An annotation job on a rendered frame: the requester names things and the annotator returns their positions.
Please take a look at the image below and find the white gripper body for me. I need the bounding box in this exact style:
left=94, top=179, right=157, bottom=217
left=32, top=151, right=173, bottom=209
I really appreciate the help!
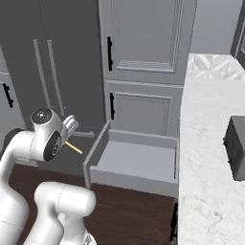
left=61, top=115, right=80, bottom=139

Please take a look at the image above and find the yellow straw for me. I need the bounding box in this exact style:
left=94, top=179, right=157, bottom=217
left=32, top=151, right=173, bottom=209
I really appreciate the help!
left=64, top=142, right=83, bottom=155

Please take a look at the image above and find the open grey drawer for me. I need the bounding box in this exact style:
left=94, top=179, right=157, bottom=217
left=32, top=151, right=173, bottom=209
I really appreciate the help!
left=82, top=120, right=180, bottom=198

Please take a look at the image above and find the dark grey fridge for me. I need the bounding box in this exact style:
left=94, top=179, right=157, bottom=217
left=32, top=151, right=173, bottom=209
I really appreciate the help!
left=0, top=0, right=106, bottom=177

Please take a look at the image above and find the grey side cupboard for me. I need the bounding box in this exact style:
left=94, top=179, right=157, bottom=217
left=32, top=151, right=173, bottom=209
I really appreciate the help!
left=0, top=47, right=27, bottom=132

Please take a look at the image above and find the small grey cupboard door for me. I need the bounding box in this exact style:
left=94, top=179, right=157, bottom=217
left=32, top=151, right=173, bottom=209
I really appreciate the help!
left=103, top=79, right=185, bottom=139

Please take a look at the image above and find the tall grey cupboard door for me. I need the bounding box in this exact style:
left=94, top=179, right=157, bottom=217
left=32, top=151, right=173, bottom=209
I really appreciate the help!
left=98, top=0, right=198, bottom=86

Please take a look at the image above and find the dark grey toaster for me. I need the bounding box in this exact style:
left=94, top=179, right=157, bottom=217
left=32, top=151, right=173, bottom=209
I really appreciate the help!
left=222, top=115, right=245, bottom=182

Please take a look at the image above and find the short black cupboard handle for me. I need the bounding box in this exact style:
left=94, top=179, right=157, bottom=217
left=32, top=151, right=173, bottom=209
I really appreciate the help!
left=109, top=92, right=116, bottom=121

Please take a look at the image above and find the grey fridge handle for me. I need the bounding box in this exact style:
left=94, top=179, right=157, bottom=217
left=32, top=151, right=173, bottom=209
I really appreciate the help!
left=33, top=38, right=52, bottom=109
left=46, top=39, right=66, bottom=118

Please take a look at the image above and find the black side cupboard handle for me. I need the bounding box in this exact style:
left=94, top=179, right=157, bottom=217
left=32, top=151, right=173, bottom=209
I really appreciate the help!
left=2, top=82, right=14, bottom=109

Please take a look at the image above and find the long black cupboard handle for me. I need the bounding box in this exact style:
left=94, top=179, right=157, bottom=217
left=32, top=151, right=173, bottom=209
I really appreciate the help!
left=106, top=35, right=114, bottom=72

